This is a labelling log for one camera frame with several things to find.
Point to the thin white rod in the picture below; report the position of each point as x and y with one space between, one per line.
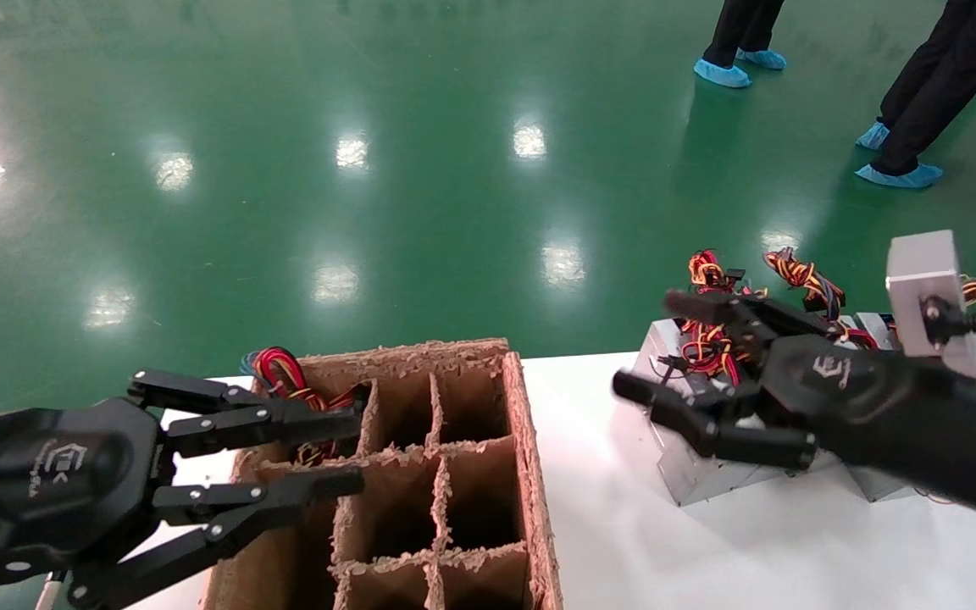
47 591

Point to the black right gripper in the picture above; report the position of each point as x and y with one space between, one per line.
878 407

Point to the brown cardboard divider box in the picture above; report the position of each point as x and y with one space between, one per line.
530 474

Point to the person in black trousers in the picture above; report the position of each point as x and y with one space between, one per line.
738 25
962 68

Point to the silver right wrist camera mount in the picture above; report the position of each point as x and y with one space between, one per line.
920 271

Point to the silver metal power supply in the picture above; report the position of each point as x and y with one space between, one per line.
691 483
873 485
873 324

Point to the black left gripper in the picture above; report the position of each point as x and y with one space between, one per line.
47 483

